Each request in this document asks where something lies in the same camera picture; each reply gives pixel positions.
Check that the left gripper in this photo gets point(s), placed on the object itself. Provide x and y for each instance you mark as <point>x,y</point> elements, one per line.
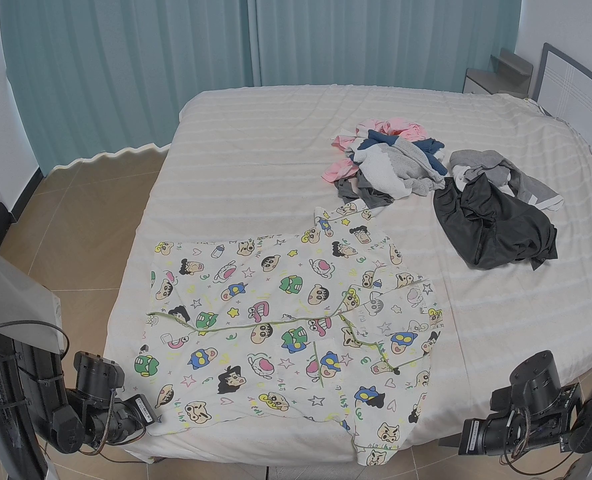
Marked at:
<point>136,413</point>

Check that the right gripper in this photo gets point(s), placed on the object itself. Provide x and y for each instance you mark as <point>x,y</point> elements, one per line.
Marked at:
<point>491,435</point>

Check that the white printed pyjama top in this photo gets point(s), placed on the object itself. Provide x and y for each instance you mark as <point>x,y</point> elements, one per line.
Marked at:
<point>276,338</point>

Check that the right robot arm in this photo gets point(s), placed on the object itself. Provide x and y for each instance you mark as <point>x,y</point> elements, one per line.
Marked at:
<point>536,378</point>

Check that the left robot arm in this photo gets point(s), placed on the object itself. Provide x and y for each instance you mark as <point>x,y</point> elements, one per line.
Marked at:
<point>6,383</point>

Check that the bed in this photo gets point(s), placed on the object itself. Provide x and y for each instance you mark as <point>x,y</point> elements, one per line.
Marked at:
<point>276,168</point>

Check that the pile of clothes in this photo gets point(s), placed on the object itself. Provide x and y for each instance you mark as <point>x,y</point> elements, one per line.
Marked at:
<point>391,168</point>

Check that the black garment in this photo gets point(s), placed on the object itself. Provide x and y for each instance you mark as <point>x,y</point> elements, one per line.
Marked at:
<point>501,225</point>

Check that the grey garment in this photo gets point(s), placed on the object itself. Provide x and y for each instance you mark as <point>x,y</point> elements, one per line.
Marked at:
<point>481,162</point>

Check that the grey bedside table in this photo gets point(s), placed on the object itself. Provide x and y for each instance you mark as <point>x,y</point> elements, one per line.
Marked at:
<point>498,78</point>

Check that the blue-green curtain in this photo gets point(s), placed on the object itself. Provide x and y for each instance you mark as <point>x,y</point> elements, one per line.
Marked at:
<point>126,43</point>
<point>376,18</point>

